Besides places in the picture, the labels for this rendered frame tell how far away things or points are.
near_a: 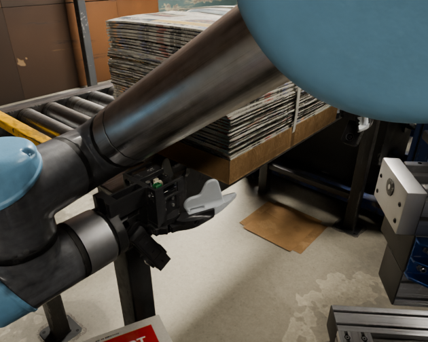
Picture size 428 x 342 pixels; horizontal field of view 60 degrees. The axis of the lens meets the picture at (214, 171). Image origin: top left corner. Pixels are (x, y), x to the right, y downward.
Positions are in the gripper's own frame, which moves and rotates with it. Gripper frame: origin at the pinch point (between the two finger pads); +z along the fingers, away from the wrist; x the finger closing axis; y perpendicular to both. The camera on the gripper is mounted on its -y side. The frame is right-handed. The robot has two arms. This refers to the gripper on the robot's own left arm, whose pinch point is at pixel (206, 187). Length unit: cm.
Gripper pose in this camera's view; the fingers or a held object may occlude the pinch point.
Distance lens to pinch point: 62.9
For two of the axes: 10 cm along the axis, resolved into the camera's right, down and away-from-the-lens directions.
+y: 0.0, -8.8, -4.8
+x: -7.5, -3.2, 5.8
